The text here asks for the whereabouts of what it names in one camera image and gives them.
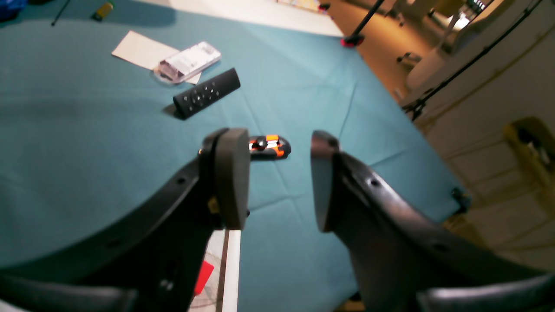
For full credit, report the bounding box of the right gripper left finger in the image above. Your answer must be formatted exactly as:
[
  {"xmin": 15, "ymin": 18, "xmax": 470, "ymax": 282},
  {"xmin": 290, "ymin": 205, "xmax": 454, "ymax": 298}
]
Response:
[{"xmin": 1, "ymin": 128, "xmax": 251, "ymax": 312}]

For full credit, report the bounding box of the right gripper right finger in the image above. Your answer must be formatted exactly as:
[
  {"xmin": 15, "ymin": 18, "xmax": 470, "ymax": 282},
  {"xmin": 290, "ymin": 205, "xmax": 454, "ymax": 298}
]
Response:
[{"xmin": 310, "ymin": 130, "xmax": 555, "ymax": 312}]

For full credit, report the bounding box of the black remote control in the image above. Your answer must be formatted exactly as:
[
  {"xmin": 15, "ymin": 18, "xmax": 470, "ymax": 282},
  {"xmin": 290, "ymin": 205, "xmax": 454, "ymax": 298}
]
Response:
[{"xmin": 173, "ymin": 68, "xmax": 241, "ymax": 119}]

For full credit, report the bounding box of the orange white utility knife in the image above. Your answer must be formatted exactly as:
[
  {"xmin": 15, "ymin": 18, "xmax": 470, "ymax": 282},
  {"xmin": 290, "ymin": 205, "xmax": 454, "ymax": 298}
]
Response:
[{"xmin": 248, "ymin": 135, "xmax": 292, "ymax": 160}]

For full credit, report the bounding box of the blue table cloth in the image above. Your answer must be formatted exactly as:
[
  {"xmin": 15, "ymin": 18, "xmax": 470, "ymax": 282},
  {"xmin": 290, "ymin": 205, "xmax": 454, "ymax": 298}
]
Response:
[{"xmin": 0, "ymin": 0, "xmax": 460, "ymax": 312}]

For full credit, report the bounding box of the clear plastic packaged item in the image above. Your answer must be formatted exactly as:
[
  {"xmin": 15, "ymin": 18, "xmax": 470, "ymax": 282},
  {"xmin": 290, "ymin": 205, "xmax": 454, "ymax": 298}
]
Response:
[{"xmin": 153, "ymin": 41, "xmax": 222, "ymax": 85}]

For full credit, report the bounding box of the white paper sheet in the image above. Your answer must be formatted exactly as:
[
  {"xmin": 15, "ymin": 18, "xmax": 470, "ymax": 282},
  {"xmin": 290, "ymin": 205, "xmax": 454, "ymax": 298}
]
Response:
[{"xmin": 111, "ymin": 30, "xmax": 201, "ymax": 85}]

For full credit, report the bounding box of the small green yellow battery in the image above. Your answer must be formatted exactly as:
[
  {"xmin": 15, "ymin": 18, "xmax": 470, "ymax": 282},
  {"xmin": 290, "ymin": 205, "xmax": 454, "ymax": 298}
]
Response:
[{"xmin": 91, "ymin": 0, "xmax": 114, "ymax": 22}]

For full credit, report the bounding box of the thin black rod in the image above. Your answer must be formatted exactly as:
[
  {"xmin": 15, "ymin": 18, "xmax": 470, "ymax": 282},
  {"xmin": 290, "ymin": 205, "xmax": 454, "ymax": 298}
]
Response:
[{"xmin": 50, "ymin": 0, "xmax": 71, "ymax": 26}]

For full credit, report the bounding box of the blue clamp block black knob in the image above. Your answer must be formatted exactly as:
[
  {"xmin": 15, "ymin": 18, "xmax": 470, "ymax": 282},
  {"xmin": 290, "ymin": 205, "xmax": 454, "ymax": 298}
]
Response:
[{"xmin": 0, "ymin": 0, "xmax": 28, "ymax": 22}]

